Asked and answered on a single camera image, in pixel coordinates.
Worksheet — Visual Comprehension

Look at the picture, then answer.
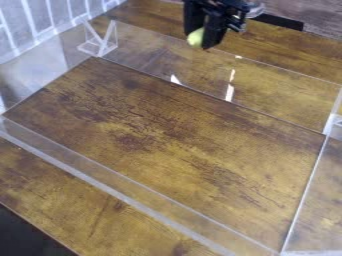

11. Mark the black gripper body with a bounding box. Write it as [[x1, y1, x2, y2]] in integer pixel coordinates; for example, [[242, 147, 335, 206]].
[[182, 0, 259, 31]]

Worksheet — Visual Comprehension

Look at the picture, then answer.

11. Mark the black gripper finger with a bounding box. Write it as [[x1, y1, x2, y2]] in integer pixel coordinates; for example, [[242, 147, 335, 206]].
[[183, 3, 206, 35], [202, 14, 227, 49]]

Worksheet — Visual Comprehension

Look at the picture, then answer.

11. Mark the green handled metal spoon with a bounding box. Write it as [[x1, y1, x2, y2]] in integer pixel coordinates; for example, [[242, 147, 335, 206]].
[[186, 1, 264, 49]]

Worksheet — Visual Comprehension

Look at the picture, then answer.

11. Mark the black strip on table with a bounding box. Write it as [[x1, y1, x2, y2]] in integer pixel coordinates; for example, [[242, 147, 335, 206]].
[[254, 14, 304, 31]]

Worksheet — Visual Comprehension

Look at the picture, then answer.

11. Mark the clear acrylic enclosure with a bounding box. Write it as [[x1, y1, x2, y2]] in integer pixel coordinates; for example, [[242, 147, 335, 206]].
[[0, 21, 342, 256]]

